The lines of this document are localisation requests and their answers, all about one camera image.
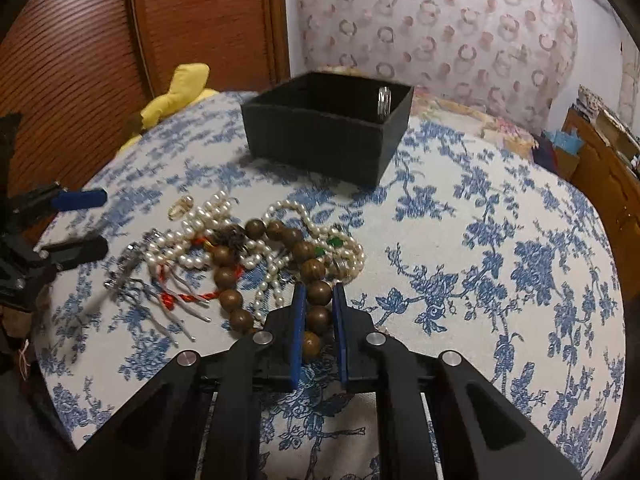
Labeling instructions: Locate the black storage box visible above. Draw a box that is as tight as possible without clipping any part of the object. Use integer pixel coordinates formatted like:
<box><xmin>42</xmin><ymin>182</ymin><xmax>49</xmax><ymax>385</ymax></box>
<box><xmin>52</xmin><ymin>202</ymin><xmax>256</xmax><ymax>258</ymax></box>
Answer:
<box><xmin>241</xmin><ymin>71</ymin><xmax>415</xmax><ymax>184</ymax></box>

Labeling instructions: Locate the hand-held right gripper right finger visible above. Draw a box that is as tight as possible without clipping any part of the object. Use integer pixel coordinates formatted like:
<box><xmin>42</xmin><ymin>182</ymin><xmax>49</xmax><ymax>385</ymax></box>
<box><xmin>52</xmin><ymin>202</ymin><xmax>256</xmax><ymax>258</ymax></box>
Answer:
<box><xmin>332</xmin><ymin>282</ymin><xmax>583</xmax><ymax>480</ymax></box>

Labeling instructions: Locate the green stone pendant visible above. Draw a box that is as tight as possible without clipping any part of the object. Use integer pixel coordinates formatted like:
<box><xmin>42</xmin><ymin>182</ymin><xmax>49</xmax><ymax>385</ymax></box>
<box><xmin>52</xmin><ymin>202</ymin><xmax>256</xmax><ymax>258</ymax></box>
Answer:
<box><xmin>315</xmin><ymin>236</ymin><xmax>346</xmax><ymax>257</ymax></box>

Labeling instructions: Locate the cardboard box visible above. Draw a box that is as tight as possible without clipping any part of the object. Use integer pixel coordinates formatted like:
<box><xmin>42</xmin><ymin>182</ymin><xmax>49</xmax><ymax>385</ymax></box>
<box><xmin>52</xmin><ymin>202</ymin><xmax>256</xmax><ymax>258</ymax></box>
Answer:
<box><xmin>595</xmin><ymin>107</ymin><xmax>640</xmax><ymax>161</ymax></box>

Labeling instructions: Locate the yellow plush toy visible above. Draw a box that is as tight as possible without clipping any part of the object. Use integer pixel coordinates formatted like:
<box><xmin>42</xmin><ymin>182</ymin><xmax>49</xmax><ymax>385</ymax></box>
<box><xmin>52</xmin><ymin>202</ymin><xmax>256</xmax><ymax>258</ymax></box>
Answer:
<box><xmin>116</xmin><ymin>63</ymin><xmax>221</xmax><ymax>153</ymax></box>

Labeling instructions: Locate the navy bed sheet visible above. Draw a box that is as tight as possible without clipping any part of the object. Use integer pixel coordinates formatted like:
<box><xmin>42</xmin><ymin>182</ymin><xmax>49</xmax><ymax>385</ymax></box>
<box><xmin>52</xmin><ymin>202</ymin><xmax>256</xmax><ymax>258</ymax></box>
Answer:
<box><xmin>530</xmin><ymin>132</ymin><xmax>581</xmax><ymax>181</ymax></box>

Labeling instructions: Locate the pink ring-patterned wall cloth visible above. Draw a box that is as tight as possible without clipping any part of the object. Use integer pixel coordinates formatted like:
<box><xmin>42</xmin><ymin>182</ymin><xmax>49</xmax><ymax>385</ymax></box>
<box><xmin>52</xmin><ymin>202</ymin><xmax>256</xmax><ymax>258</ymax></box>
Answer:
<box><xmin>295</xmin><ymin>0</ymin><xmax>581</xmax><ymax>126</ymax></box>

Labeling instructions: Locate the pile of papers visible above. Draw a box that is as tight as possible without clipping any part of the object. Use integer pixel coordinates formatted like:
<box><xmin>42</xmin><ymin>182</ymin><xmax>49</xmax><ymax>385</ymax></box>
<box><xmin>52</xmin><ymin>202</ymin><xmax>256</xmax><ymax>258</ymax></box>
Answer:
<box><xmin>572</xmin><ymin>85</ymin><xmax>621</xmax><ymax>117</ymax></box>

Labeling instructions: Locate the white pearl bracelet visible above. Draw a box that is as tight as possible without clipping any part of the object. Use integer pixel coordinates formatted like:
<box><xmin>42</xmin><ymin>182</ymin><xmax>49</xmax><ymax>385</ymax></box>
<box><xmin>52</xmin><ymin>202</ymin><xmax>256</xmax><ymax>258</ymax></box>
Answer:
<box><xmin>145</xmin><ymin>192</ymin><xmax>238</xmax><ymax>271</ymax></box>

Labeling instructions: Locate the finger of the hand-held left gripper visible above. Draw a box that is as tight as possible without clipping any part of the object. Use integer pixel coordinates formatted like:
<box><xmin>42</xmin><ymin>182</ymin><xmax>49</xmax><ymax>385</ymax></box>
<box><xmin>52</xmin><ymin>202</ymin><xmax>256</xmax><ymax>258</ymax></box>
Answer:
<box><xmin>34</xmin><ymin>235</ymin><xmax>110</xmax><ymax>270</ymax></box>
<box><xmin>10</xmin><ymin>183</ymin><xmax>107</xmax><ymax>223</ymax></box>

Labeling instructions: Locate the wooden louvered wardrobe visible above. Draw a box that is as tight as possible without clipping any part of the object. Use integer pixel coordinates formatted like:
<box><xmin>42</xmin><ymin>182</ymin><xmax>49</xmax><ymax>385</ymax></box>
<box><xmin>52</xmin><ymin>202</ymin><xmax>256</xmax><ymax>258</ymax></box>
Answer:
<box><xmin>0</xmin><ymin>0</ymin><xmax>291</xmax><ymax>201</ymax></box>

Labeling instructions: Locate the blue plastic bag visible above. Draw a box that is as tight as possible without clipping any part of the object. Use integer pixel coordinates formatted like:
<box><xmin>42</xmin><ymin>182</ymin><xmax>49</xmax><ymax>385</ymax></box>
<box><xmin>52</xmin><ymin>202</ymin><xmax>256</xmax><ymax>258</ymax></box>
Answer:
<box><xmin>542</xmin><ymin>129</ymin><xmax>586</xmax><ymax>153</ymax></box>

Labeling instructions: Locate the wooden cabinet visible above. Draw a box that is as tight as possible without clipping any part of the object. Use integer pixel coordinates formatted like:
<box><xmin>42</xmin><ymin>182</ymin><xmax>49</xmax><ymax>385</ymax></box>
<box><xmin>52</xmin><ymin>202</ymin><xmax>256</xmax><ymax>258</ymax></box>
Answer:
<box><xmin>560</xmin><ymin>107</ymin><xmax>640</xmax><ymax>271</ymax></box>

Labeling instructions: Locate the brown wooden bead bracelet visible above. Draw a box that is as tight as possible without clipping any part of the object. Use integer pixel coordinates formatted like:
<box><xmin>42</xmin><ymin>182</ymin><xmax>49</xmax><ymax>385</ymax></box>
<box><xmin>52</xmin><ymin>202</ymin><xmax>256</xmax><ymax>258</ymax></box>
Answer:
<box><xmin>211</xmin><ymin>217</ymin><xmax>335</xmax><ymax>361</ymax></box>

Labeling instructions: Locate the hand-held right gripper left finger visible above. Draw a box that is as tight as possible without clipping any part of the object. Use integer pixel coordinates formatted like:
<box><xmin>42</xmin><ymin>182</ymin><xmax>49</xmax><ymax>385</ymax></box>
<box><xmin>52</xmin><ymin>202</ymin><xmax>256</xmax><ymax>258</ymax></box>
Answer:
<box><xmin>75</xmin><ymin>282</ymin><xmax>308</xmax><ymax>480</ymax></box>

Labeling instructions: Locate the silver chain bracelet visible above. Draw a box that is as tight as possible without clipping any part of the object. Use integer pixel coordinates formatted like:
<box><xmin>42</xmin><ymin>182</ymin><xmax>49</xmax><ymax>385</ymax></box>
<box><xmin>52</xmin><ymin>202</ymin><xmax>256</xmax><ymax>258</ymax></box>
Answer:
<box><xmin>104</xmin><ymin>242</ymin><xmax>151</xmax><ymax>291</ymax></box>

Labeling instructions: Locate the grey cord necklace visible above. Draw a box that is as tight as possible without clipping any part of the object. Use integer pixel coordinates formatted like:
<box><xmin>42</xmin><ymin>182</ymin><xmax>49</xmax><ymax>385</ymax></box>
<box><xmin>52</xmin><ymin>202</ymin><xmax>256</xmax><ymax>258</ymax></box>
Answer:
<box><xmin>112</xmin><ymin>280</ymin><xmax>213</xmax><ymax>348</ymax></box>

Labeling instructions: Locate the blue floral blanket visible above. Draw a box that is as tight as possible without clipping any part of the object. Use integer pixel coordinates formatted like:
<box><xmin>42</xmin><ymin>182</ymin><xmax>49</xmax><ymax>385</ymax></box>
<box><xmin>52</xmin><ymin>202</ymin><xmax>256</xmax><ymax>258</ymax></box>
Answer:
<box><xmin>32</xmin><ymin>91</ymin><xmax>628</xmax><ymax>480</ymax></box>

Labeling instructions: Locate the lace curtain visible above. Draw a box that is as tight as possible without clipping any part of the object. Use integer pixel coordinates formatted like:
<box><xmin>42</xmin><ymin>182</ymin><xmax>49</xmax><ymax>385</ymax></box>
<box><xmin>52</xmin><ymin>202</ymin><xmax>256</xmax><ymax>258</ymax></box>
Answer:
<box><xmin>619</xmin><ymin>42</ymin><xmax>640</xmax><ymax>121</ymax></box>

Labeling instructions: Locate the white pearl necklace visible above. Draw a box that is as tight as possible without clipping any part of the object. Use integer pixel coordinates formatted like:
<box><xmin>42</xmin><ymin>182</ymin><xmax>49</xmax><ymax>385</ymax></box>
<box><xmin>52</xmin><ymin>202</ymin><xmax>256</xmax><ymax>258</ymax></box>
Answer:
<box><xmin>252</xmin><ymin>199</ymin><xmax>367</xmax><ymax>323</ymax></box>

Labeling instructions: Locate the red white cord bracelet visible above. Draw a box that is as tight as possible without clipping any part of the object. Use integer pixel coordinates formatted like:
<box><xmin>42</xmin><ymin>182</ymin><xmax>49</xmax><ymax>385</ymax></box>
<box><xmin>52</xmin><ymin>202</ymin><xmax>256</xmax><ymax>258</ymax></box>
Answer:
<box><xmin>157</xmin><ymin>237</ymin><xmax>223</xmax><ymax>311</ymax></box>

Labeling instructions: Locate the gold ring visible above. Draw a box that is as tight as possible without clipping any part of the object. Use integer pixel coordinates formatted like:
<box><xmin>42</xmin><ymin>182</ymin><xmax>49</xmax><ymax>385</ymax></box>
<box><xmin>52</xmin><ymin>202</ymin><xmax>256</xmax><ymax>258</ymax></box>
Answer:
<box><xmin>167</xmin><ymin>196</ymin><xmax>195</xmax><ymax>221</ymax></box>

